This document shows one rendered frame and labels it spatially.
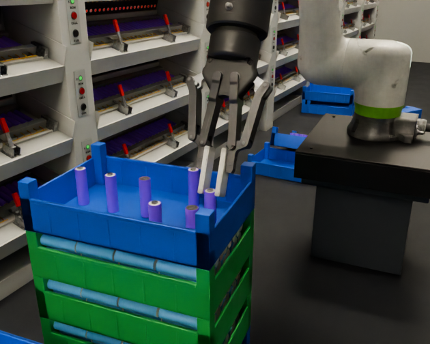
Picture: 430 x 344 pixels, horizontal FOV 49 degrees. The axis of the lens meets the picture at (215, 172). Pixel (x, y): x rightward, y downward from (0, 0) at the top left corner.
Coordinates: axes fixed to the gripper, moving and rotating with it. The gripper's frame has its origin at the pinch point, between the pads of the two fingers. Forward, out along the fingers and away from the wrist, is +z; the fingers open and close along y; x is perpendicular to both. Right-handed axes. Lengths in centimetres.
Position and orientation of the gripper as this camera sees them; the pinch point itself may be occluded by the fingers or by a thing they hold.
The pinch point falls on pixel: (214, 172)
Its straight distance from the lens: 69.8
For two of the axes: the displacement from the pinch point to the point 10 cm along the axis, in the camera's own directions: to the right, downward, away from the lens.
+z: -1.5, 9.9, -0.3
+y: -9.3, -1.3, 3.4
